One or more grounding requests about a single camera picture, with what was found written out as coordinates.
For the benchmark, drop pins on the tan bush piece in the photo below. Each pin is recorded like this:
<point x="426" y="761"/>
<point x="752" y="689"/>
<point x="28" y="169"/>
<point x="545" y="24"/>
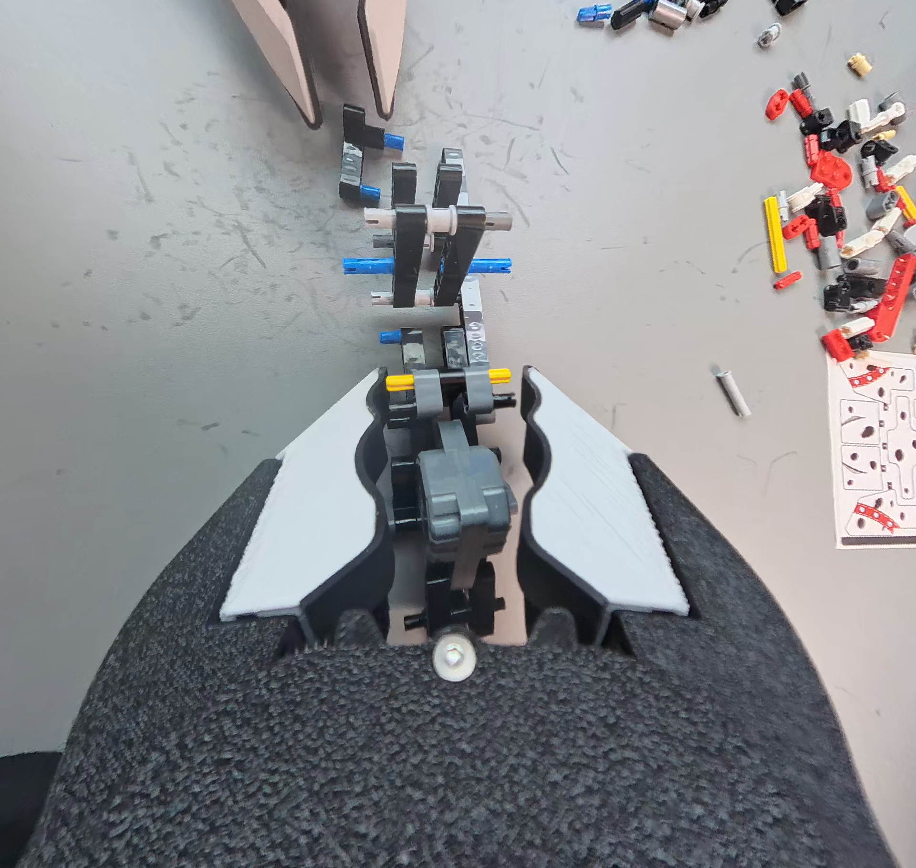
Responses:
<point x="859" y="65"/>

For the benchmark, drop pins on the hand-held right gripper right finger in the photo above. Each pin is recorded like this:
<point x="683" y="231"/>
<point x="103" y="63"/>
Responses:
<point x="601" y="524"/>

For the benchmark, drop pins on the grey bush piece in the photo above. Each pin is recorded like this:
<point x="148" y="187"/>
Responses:
<point x="768" y="35"/>

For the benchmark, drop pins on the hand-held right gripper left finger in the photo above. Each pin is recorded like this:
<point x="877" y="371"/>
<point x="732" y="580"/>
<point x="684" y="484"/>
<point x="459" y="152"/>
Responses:
<point x="308" y="524"/>

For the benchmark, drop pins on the yellow axle rod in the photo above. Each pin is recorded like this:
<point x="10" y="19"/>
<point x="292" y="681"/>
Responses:
<point x="775" y="235"/>

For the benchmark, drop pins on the black grey brick chassis assembly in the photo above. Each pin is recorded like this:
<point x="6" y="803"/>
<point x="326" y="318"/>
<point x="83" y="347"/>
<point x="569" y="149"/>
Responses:
<point x="458" y="496"/>

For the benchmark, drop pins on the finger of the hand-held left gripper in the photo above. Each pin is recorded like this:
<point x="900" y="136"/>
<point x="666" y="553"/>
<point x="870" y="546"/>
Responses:
<point x="386" y="24"/>
<point x="261" y="17"/>

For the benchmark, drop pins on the pile of red white bricks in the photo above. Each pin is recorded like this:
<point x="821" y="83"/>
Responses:
<point x="830" y="170"/>

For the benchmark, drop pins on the white sticker sheet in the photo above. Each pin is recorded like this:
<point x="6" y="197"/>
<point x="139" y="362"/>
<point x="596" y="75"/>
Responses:
<point x="873" y="453"/>

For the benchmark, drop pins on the grey desk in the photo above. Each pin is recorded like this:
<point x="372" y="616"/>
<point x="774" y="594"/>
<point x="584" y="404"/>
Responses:
<point x="179" y="274"/>

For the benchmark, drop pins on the black beam with blue pins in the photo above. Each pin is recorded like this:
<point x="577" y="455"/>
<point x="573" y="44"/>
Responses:
<point x="354" y="131"/>

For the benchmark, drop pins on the grey long pin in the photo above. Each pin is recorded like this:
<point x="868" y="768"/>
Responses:
<point x="731" y="390"/>

